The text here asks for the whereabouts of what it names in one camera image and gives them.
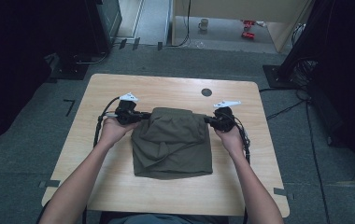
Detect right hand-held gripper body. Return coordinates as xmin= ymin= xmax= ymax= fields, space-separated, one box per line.
xmin=212 ymin=99 xmax=242 ymax=133

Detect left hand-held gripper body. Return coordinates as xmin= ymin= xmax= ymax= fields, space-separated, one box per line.
xmin=114 ymin=91 xmax=140 ymax=126

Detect olive green shorts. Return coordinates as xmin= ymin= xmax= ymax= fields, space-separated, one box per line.
xmin=130 ymin=106 xmax=214 ymax=181

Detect person's left hand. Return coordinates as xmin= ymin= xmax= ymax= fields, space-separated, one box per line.
xmin=98 ymin=116 xmax=140 ymax=149

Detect person's right hand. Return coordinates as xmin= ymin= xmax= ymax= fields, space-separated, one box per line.
xmin=214 ymin=123 xmax=246 ymax=159

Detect black cabinet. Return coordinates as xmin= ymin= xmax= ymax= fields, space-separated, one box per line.
xmin=84 ymin=0 xmax=123 ymax=54

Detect grey tape strip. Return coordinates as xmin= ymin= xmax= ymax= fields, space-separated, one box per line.
xmin=273 ymin=187 xmax=295 ymax=201
xmin=37 ymin=179 xmax=62 ymax=189

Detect beige mug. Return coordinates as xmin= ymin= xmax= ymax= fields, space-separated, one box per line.
xmin=197 ymin=18 xmax=210 ymax=32

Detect person's lap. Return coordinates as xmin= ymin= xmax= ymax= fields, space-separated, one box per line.
xmin=98 ymin=212 xmax=230 ymax=224

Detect light wooden furniture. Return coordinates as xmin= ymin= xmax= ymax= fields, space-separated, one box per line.
xmin=170 ymin=0 xmax=316 ymax=54

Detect dark curtain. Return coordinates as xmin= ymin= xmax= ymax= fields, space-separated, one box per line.
xmin=277 ymin=0 xmax=355 ymax=182
xmin=0 ymin=0 xmax=100 ymax=150

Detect right hand-held gripper cable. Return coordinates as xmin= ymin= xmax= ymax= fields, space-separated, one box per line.
xmin=232 ymin=115 xmax=251 ymax=224

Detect black stand base plate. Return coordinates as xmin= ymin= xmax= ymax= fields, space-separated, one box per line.
xmin=262 ymin=63 xmax=295 ymax=90
xmin=49 ymin=52 xmax=90 ymax=81

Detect tangled black cable bundle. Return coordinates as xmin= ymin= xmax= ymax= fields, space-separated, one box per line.
xmin=291 ymin=58 xmax=320 ymax=91

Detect long black floor cable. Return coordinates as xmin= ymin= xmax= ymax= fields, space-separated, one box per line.
xmin=258 ymin=87 xmax=332 ymax=224

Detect black hanging cable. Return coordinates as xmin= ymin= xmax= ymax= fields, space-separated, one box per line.
xmin=165 ymin=0 xmax=192 ymax=49

